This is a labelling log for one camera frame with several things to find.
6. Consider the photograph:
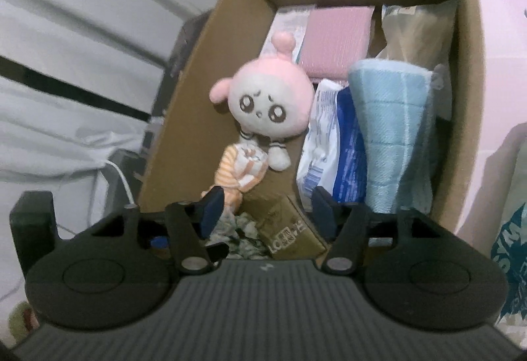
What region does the pink plush doll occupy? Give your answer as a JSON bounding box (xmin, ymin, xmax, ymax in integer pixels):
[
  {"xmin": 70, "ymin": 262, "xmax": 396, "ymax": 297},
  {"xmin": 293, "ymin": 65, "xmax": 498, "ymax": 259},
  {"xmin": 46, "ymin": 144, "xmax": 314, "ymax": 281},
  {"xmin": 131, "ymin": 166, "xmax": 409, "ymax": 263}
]
[{"xmin": 201, "ymin": 31, "xmax": 314, "ymax": 214}]

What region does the small brown carton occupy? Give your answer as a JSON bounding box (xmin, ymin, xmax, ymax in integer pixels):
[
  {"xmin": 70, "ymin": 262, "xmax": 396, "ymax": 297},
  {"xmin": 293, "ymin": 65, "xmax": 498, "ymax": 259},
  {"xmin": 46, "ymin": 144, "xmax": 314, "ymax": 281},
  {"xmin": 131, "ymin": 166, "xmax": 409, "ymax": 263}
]
[{"xmin": 246, "ymin": 194, "xmax": 329, "ymax": 261}]

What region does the pink wrapped pack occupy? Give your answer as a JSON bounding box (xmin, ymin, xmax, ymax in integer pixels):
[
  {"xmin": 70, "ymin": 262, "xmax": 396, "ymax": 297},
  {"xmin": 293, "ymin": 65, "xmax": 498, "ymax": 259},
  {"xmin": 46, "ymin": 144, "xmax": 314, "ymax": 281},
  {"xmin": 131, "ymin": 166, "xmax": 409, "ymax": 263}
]
[{"xmin": 300, "ymin": 6, "xmax": 374, "ymax": 83}]

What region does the crumpled patterned cloth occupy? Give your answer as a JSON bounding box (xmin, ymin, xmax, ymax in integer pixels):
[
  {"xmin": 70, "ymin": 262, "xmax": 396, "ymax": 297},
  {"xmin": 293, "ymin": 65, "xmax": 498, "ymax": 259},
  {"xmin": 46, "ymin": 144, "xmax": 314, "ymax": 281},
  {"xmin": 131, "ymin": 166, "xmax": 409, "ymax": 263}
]
[{"xmin": 209, "ymin": 211, "xmax": 265, "ymax": 260}]

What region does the white flat packet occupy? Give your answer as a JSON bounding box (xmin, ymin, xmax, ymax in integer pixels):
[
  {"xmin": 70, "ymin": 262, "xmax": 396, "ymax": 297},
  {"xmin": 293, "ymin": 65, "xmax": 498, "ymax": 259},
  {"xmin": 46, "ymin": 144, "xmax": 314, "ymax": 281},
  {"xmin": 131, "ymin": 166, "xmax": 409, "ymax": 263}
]
[{"xmin": 271, "ymin": 9, "xmax": 314, "ymax": 58}]

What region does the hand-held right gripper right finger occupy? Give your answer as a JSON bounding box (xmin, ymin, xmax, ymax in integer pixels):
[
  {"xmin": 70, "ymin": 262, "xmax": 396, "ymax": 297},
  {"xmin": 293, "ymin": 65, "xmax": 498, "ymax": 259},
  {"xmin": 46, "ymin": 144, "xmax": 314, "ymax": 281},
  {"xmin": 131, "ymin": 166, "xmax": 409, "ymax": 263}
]
[{"xmin": 312, "ymin": 187, "xmax": 438, "ymax": 276}]

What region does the light blue rolled towel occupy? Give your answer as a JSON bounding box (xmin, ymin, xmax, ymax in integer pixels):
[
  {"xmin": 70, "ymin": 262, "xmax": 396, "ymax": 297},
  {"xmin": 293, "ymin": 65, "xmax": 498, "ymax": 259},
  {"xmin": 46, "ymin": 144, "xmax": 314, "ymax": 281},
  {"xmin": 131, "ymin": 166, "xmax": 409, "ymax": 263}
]
[{"xmin": 347, "ymin": 58, "xmax": 444, "ymax": 214}]

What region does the clear zip bag with barcode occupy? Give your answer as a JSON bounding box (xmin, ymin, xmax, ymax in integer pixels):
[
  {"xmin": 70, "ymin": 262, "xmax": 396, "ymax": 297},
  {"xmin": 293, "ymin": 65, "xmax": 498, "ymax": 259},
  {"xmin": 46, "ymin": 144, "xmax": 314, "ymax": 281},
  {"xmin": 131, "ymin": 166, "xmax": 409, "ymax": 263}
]
[{"xmin": 375, "ymin": 0, "xmax": 458, "ymax": 66}]

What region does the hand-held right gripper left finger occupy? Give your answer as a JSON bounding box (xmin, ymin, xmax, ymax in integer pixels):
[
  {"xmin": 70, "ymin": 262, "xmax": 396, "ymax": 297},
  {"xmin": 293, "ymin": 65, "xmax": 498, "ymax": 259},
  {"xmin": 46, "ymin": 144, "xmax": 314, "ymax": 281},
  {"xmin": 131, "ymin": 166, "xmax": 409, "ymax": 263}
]
[{"xmin": 93, "ymin": 187, "xmax": 226, "ymax": 274}]

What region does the white and blue plastic packet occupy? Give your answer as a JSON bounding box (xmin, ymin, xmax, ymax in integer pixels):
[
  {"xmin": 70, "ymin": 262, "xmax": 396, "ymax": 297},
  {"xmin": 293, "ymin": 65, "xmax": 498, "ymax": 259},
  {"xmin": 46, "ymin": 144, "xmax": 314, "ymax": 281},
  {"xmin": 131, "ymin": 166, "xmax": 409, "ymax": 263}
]
[{"xmin": 295, "ymin": 79, "xmax": 368, "ymax": 204}]

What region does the white cable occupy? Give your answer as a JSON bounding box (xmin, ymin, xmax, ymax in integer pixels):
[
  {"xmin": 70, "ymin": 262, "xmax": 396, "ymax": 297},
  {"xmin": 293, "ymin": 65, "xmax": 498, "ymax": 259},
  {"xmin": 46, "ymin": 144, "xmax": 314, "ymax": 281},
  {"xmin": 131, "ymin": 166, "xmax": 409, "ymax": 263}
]
[{"xmin": 103, "ymin": 159, "xmax": 137, "ymax": 209}]

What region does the plastic bag with teal print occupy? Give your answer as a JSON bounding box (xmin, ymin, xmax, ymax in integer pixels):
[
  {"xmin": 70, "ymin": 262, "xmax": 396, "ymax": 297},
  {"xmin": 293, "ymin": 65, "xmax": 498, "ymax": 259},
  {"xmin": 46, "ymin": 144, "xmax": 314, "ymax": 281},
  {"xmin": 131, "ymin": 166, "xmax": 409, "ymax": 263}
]
[{"xmin": 489, "ymin": 164, "xmax": 527, "ymax": 325}]

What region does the brown cardboard box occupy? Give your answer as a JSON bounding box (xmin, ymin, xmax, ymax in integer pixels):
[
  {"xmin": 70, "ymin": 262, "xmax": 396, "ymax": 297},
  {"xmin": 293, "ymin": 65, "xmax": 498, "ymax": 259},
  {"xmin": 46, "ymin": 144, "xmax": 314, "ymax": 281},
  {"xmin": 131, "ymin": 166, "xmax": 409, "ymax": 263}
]
[{"xmin": 138, "ymin": 0, "xmax": 485, "ymax": 261}]

